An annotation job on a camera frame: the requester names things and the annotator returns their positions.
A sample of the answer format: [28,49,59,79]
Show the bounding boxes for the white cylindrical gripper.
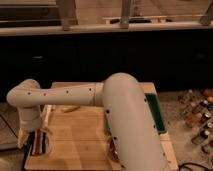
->
[20,117,42,132]

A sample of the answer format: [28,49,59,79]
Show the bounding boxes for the green tray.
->
[145,93,167,134]

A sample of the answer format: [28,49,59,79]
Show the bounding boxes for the dark red bowl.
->
[106,138,119,162]

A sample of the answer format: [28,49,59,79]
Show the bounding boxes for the wooden rail frame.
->
[0,0,213,36]

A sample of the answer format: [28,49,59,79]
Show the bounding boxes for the black cable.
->
[178,162,213,171]

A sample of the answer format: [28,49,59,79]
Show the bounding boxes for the small bottles group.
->
[178,88,213,155]

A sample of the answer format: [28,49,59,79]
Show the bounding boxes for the wooden board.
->
[24,81,180,171]

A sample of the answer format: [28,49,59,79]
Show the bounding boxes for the white marker pen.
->
[44,105,53,128]

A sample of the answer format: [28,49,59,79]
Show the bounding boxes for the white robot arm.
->
[6,73,169,171]

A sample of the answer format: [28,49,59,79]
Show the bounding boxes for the white paper cup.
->
[17,127,52,156]

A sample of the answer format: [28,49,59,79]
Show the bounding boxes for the striped eraser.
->
[30,130,46,156]

